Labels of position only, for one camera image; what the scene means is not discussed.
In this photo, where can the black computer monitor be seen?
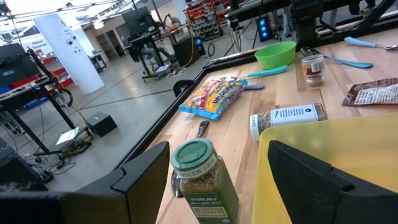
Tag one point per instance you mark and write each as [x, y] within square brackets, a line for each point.
[138, 20]

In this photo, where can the yellow plastic bin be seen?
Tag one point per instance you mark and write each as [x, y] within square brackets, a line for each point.
[311, 137]

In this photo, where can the black floor box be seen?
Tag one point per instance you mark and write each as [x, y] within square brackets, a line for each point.
[101, 124]

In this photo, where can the tower three blue lights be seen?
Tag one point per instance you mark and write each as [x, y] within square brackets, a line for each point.
[264, 29]

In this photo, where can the storage shelving unit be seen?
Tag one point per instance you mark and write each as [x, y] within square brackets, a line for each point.
[203, 21]

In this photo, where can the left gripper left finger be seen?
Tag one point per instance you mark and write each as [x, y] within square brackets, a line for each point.
[130, 199]

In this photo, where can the green plastic bowl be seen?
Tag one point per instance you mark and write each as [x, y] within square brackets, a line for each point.
[275, 56]

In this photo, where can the white-label glass spice jar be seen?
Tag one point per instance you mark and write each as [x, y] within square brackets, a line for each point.
[289, 115]

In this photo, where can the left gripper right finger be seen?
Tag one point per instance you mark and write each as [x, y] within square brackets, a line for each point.
[311, 193]

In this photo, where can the black frame clamp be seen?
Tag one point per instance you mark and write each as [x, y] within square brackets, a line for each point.
[176, 88]

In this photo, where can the white floor paper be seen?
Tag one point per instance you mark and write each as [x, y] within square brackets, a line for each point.
[67, 136]

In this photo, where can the dark black metal spoon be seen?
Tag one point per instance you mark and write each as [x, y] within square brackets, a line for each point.
[202, 127]

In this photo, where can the brown snack packet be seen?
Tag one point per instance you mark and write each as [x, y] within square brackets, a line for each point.
[373, 93]

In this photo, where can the cluttered equipment bench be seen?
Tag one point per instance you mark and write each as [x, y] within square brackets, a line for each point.
[18, 65]

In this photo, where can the white pillar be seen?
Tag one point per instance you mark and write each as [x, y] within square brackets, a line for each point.
[71, 53]

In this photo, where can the black aluminium table frame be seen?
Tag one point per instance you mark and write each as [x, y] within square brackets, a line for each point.
[159, 124]

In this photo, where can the blue yellow ramen packet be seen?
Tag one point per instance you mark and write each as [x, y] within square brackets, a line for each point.
[214, 98]

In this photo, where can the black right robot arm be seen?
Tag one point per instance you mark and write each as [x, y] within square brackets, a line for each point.
[311, 21]

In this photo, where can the black desk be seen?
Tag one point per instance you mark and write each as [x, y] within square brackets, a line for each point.
[146, 39]

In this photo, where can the small clear glass jar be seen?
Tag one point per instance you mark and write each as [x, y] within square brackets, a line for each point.
[313, 70]

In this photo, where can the green oregano spice jar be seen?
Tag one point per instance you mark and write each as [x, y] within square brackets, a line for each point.
[211, 205]

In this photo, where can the computer tower blue light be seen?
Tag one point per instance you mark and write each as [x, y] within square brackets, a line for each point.
[186, 51]

